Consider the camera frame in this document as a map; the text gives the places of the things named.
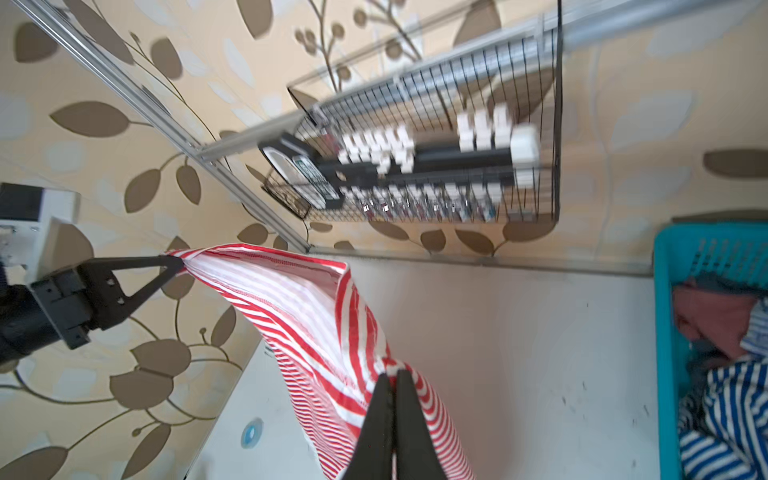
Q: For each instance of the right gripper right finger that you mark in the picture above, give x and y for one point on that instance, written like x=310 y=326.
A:
x=416 y=458

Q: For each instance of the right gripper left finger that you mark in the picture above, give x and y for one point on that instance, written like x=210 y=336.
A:
x=373 y=455

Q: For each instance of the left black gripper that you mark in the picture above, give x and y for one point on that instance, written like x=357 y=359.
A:
x=56 y=308

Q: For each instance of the red white striped tank top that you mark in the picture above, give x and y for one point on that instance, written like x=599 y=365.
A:
x=328 y=345

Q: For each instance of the navy striped tank top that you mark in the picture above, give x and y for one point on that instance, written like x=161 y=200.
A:
x=722 y=421

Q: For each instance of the round sticker on table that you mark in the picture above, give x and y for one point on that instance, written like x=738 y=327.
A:
x=252 y=433

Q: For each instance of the black white tool set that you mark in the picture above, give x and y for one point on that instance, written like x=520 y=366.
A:
x=488 y=155

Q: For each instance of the teal plastic basket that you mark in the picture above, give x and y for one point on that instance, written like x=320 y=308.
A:
x=711 y=348

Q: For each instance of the back black wire basket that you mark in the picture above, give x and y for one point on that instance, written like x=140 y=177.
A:
x=531 y=90

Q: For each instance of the aluminium frame back bar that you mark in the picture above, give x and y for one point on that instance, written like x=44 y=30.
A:
x=573 y=27

